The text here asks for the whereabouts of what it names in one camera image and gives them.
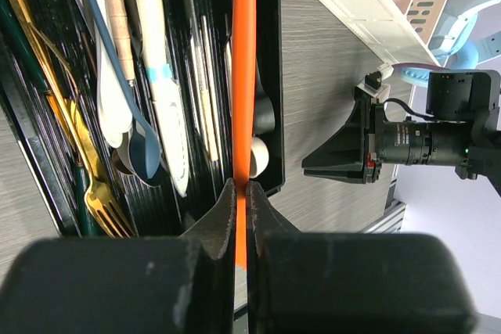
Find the chopsticks in tray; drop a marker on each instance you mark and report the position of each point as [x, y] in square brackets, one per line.
[203, 83]

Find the steel spoon wooden handle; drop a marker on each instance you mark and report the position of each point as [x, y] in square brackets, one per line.
[121, 36]

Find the beige sheathed knife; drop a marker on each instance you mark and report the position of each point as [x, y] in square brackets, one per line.
[165, 91]

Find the small white ceramic spoon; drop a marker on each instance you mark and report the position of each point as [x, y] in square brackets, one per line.
[114, 115]

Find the green handled fork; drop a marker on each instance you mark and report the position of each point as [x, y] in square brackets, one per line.
[32, 116]

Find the gold fork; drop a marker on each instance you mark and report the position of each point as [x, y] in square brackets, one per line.
[99, 198]

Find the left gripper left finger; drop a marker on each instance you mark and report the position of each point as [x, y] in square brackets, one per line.
[167, 284]

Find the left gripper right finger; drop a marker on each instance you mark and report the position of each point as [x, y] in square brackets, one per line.
[330, 282]

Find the light blue headphones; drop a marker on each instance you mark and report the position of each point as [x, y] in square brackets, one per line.
[445, 26]

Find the black utensil tray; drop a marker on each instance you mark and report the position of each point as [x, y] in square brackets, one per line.
[151, 210]

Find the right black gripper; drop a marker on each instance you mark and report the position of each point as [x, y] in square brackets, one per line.
[457, 130]

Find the beige wooden spoon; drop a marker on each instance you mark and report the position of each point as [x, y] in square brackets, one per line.
[259, 157]

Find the orange plastic utensil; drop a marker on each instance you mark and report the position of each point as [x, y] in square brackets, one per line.
[244, 17]

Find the blue silicone spoon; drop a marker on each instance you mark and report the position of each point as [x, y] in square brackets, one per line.
[140, 148]

